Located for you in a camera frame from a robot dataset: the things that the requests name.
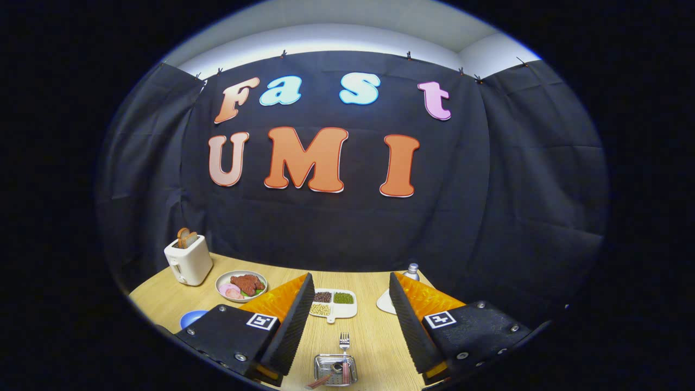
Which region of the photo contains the spoon with red checked handle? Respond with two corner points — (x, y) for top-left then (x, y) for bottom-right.
(305, 363), (344, 390)

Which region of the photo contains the beige food plate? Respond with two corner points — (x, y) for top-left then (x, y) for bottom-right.
(215, 270), (268, 303)

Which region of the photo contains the white divided dish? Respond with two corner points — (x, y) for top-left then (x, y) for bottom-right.
(309, 288), (358, 324)

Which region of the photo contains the metal wire cutlery rack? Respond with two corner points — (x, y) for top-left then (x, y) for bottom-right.
(314, 354), (358, 387)

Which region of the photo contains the small white tray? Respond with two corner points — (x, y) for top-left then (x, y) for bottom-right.
(376, 288), (397, 316)

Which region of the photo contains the white toaster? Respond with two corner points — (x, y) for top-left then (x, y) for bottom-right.
(164, 235), (213, 287)

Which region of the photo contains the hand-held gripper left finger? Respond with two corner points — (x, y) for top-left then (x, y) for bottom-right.
(175, 273), (315, 387)

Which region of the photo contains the blue plate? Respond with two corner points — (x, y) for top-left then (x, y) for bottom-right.
(180, 310), (210, 330)

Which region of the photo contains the brown steak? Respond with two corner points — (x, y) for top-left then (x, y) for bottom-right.
(230, 274), (265, 297)

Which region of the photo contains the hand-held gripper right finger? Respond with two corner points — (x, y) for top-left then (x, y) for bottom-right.
(389, 272), (552, 386)

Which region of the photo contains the fork with red checked handle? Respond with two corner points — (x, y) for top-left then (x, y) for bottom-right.
(339, 332), (351, 381)

